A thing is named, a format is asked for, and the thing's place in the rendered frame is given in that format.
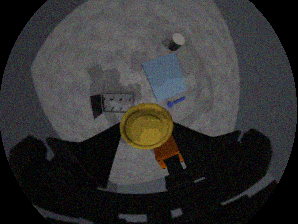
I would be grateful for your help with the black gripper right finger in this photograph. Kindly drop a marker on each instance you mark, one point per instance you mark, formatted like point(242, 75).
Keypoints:
point(199, 151)

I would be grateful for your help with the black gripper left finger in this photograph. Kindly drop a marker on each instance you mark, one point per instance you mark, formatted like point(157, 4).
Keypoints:
point(95, 155)

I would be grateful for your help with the yellow round plate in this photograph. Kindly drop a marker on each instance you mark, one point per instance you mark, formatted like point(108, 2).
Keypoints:
point(146, 126)

